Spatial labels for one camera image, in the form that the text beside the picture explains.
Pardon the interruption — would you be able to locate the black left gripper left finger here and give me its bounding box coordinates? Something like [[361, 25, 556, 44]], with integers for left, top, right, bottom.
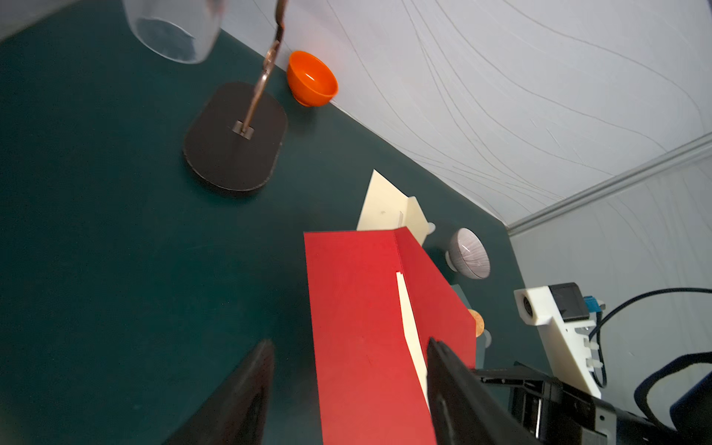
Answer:
[[165, 339, 274, 444]]

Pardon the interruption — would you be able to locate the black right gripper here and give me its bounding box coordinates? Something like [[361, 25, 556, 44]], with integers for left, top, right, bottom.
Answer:
[[473, 352, 711, 444]]

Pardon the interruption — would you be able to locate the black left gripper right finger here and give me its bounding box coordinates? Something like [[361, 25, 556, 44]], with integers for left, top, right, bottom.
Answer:
[[426, 339, 539, 444]]

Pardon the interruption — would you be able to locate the red envelope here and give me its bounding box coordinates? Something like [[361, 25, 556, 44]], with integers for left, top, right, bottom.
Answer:
[[304, 228, 477, 444]]

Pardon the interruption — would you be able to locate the cream yellow envelope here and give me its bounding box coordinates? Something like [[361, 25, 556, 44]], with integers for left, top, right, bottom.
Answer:
[[356, 170, 436, 245]]

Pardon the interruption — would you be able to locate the light teal envelope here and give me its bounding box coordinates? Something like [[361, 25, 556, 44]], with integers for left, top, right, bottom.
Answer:
[[452, 285, 491, 369]]

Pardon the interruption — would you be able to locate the pink striped glass bowl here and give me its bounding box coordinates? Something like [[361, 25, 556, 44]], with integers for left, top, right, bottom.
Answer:
[[445, 228, 491, 279]]

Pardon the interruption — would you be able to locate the copper wine glass stand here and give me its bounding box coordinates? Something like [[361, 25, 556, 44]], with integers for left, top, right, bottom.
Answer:
[[183, 0, 287, 195]]

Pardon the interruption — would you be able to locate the orange bowl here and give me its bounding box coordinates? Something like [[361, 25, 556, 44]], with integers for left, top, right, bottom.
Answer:
[[287, 51, 339, 108]]

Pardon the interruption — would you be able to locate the clear wine glass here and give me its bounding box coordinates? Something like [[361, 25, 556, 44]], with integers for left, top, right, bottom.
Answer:
[[122, 0, 228, 64]]

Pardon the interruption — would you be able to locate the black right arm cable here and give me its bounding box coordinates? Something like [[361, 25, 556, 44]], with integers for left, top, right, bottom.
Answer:
[[588, 286, 712, 389]]

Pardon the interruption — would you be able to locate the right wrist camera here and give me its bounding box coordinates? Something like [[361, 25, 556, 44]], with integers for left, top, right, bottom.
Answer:
[[515, 283, 602, 398]]

